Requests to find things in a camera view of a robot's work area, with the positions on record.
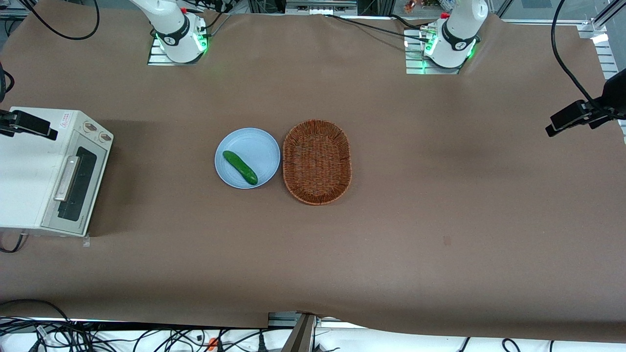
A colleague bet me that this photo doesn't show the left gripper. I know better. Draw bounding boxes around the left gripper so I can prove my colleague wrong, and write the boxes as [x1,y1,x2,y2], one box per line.
[587,67,626,131]

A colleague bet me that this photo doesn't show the silver oven door handle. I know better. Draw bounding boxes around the silver oven door handle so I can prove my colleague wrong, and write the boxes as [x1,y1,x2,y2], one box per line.
[54,155,82,202]

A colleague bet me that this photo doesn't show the oven door with glass window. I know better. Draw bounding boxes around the oven door with glass window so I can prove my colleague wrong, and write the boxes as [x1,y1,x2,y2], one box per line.
[41,145,109,236]

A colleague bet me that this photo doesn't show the white toaster oven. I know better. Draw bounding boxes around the white toaster oven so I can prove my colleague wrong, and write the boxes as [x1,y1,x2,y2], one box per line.
[0,106,114,238]

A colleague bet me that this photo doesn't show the brown paper table cover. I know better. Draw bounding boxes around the brown paper table cover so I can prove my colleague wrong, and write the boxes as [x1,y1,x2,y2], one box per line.
[0,0,626,343]

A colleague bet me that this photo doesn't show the green cucumber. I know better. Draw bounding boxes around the green cucumber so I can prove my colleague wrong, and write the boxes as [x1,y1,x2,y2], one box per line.
[223,151,258,186]

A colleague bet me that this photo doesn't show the light blue round plate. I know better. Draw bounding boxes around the light blue round plate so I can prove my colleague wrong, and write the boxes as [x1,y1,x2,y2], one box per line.
[214,128,281,189]

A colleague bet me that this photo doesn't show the brown oval wicker basket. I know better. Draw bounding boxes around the brown oval wicker basket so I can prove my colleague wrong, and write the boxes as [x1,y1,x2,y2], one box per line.
[282,119,352,206]

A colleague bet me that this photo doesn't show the slotted aluminium side rail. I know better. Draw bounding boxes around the slotted aluminium side rail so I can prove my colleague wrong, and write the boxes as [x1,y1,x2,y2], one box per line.
[577,0,626,145]

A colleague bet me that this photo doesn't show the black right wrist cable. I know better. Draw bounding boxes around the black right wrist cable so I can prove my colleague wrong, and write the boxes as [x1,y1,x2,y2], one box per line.
[0,63,15,101]

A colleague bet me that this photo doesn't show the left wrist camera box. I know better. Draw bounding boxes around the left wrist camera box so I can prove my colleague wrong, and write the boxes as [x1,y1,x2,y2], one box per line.
[545,100,590,138]

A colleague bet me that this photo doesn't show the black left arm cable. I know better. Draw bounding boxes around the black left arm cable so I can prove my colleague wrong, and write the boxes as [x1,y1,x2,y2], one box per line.
[551,0,602,106]

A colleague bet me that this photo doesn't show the black oven power cord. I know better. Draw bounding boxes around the black oven power cord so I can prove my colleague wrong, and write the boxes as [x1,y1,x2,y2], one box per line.
[0,233,29,254]

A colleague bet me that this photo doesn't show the black right arm cable loop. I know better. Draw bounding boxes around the black right arm cable loop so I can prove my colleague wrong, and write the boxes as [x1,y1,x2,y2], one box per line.
[19,0,100,41]

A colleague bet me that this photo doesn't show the aluminium arm base plate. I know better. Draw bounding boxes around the aluminium arm base plate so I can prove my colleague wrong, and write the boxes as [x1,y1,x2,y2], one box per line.
[147,37,208,66]
[404,28,464,75]

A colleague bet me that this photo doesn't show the black arched floor cable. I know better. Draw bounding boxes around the black arched floor cable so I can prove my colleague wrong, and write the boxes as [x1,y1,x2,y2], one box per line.
[0,299,70,323]

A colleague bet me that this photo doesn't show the short black table cable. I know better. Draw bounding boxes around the short black table cable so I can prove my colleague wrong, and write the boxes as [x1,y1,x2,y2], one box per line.
[390,14,427,29]

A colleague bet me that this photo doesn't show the tangled black floor cables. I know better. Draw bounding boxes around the tangled black floor cables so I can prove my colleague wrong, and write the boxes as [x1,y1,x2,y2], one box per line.
[0,317,274,352]

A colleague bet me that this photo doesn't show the long black table cable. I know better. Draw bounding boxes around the long black table cable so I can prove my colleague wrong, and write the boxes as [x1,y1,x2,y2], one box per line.
[323,14,433,42]

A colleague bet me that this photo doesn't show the aluminium frame post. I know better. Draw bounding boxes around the aluminium frame post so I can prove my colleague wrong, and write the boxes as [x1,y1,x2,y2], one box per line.
[285,313,318,352]

